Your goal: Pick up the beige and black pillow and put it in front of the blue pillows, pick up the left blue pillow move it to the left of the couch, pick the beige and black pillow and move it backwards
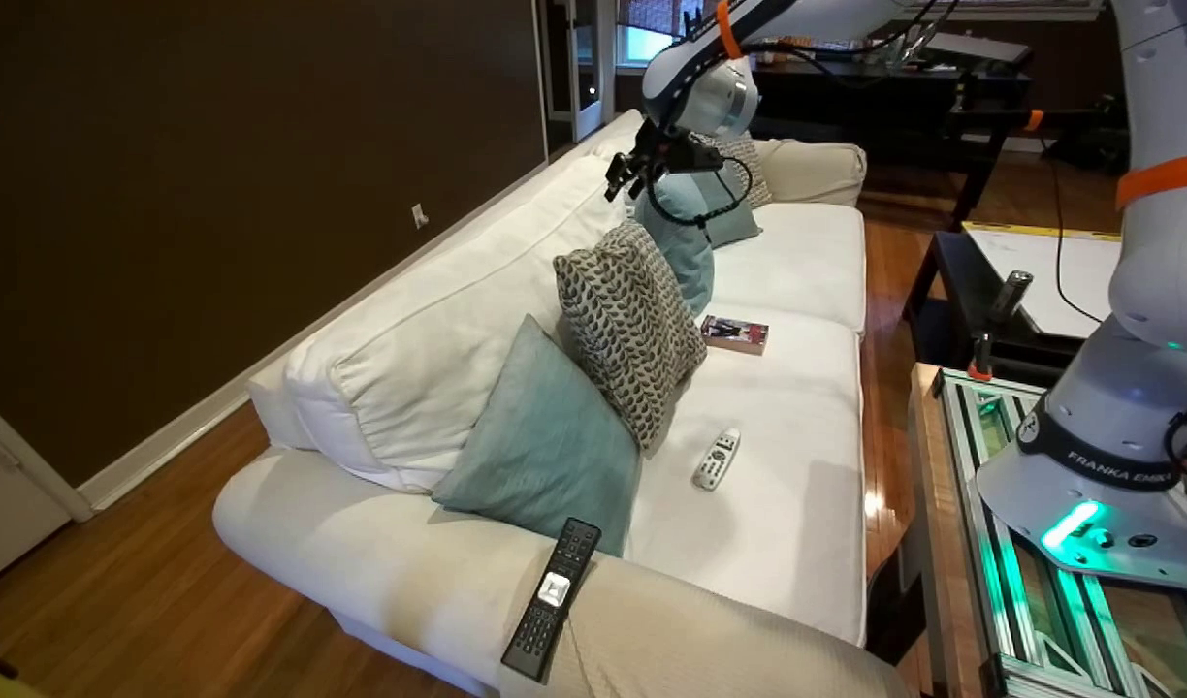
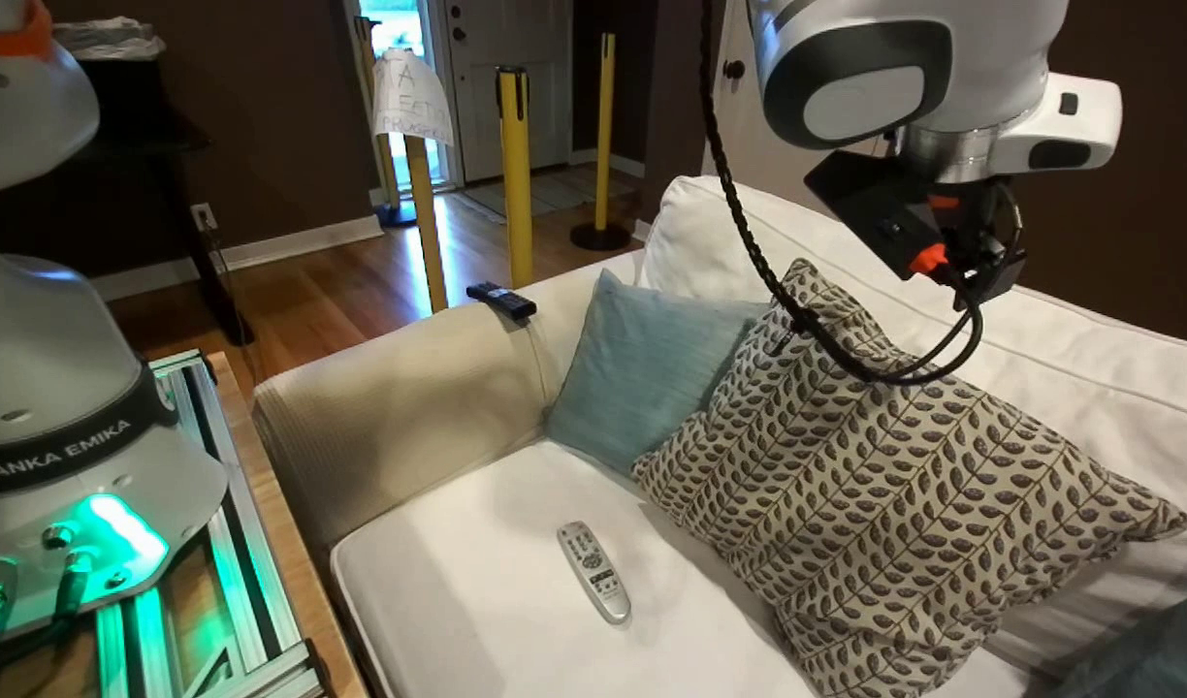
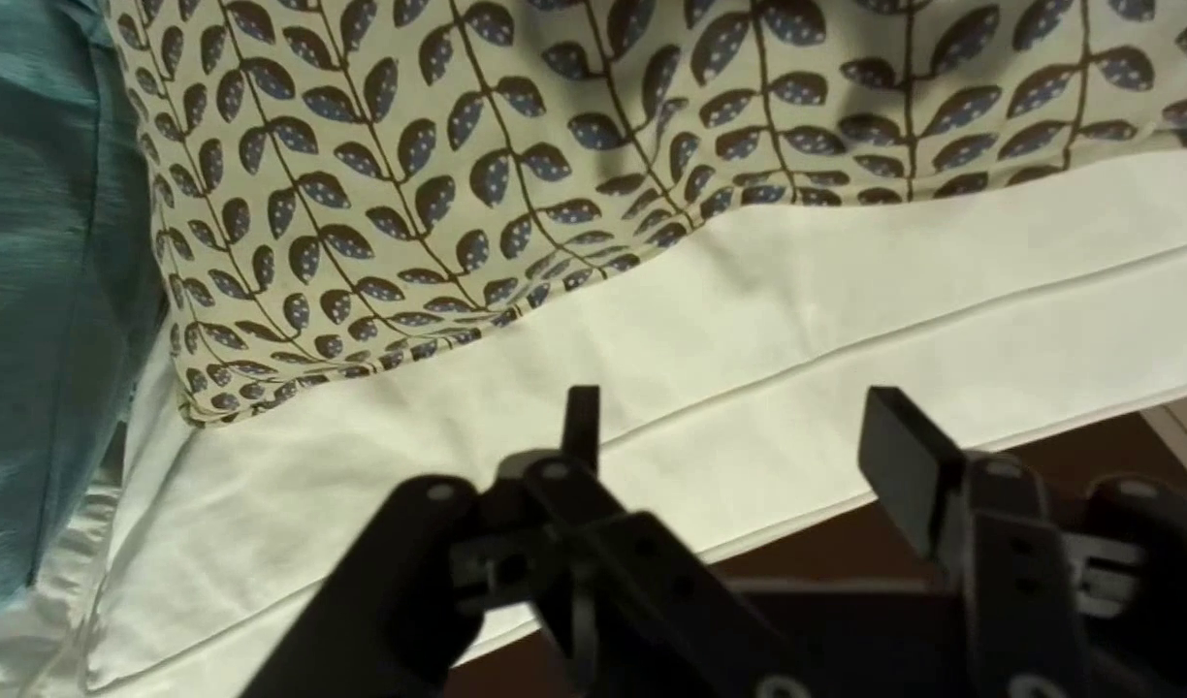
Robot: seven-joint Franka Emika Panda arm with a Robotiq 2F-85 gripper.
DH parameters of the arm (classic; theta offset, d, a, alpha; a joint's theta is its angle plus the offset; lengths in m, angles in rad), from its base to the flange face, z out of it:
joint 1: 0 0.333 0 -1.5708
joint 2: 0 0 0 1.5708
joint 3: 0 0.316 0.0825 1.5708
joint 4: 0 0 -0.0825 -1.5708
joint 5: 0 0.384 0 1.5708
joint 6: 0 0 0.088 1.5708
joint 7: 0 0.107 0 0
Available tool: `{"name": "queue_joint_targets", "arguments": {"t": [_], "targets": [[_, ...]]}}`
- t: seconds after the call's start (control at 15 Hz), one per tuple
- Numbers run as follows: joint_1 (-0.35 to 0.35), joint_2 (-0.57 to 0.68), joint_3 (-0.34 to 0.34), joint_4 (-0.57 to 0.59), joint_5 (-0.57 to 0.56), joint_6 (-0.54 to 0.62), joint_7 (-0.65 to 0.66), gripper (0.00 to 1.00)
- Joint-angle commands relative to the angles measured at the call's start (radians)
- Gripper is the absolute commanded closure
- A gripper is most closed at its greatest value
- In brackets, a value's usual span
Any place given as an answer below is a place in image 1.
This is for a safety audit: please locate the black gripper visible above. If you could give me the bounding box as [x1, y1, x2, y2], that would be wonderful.
[600, 125, 727, 208]

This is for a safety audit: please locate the teal blue throw pillow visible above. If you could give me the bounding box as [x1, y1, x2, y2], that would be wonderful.
[430, 313, 643, 557]
[633, 168, 766, 317]

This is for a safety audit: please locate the beige and black patterned pillow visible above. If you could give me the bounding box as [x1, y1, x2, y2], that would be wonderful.
[551, 222, 711, 456]

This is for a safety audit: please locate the small dark red card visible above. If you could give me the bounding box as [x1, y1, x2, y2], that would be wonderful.
[699, 310, 774, 355]

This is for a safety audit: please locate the white fabric sofa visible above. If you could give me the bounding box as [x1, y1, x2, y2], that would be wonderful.
[208, 103, 921, 698]

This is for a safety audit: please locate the silver remote control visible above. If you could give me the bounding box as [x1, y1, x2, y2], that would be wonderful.
[692, 426, 744, 496]

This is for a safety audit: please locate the black desk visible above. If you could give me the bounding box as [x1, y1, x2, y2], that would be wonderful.
[744, 23, 1041, 233]

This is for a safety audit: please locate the black clamp tool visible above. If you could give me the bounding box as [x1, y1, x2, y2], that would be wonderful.
[965, 268, 1035, 385]

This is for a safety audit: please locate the black remote control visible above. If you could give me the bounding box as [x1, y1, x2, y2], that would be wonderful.
[497, 514, 605, 686]

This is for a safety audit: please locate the aluminium profile base frame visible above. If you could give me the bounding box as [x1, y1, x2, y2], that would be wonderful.
[934, 363, 1187, 698]

